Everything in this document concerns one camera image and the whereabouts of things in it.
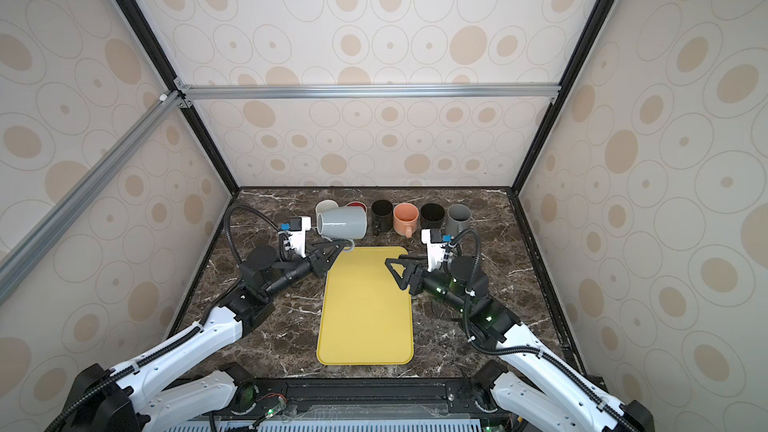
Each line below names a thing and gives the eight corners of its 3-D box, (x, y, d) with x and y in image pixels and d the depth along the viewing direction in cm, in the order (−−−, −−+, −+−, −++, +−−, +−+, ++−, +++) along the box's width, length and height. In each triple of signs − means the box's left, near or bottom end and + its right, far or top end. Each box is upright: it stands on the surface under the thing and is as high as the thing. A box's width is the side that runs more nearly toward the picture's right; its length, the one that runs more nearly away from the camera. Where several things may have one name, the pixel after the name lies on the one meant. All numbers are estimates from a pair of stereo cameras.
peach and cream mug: (393, 243, 106) (393, 228, 99) (393, 218, 113) (393, 202, 106) (418, 243, 106) (419, 228, 99) (416, 218, 113) (417, 202, 106)
